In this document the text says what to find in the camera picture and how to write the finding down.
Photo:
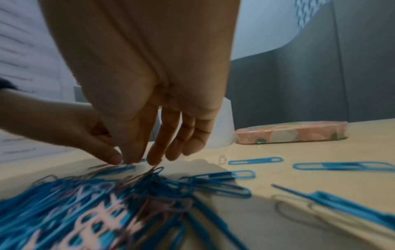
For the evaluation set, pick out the person's left hand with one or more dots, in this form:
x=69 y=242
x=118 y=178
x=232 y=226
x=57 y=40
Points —
x=61 y=122

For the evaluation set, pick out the pile of blue pink paperclips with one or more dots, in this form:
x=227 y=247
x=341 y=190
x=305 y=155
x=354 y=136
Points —
x=92 y=195

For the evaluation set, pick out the translucent divided plastic box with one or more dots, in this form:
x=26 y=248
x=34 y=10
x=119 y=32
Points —
x=223 y=127

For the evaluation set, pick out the grey high-back sofa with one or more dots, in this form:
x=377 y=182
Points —
x=293 y=85

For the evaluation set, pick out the pink floral tin lid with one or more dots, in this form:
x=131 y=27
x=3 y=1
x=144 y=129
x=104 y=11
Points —
x=293 y=133

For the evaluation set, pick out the person's right hand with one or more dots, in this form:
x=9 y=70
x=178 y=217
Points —
x=139 y=61

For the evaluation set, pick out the cluster of blue paper clips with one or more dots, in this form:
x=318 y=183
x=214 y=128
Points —
x=339 y=202

